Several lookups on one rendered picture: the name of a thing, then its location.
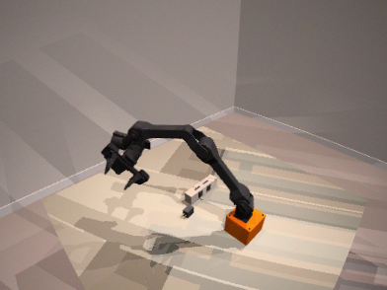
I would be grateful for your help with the black two-prong plug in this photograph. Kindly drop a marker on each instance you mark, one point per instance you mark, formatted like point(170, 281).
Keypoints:
point(188, 211)

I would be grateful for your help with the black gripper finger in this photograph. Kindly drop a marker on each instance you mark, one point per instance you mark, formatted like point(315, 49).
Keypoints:
point(110, 157)
point(137, 178)

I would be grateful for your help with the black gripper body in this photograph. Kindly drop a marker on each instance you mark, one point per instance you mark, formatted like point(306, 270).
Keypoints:
point(128, 159)

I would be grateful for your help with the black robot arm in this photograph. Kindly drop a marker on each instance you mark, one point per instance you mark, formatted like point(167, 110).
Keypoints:
point(205, 149)

